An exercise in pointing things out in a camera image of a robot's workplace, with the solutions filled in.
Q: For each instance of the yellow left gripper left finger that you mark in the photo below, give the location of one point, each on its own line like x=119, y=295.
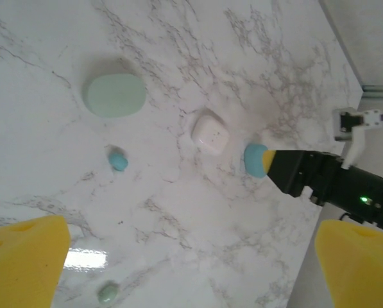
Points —
x=21, y=263

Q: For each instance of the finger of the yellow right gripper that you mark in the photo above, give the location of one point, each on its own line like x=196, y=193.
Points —
x=287, y=170

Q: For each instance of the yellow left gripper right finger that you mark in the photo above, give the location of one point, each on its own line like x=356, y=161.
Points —
x=361, y=269

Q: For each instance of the blue earbud charging case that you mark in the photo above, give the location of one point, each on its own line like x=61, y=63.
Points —
x=252, y=160

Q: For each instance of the white earbud charging case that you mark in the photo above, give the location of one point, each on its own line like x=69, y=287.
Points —
x=210, y=133

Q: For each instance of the blue earbud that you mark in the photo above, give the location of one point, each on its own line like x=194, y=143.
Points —
x=118, y=161

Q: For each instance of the mint green earbud charging case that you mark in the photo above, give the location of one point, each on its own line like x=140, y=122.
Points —
x=114, y=96

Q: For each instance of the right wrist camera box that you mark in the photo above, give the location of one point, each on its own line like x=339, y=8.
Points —
x=342, y=125

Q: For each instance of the aluminium frame post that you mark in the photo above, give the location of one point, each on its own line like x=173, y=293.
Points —
x=380, y=91

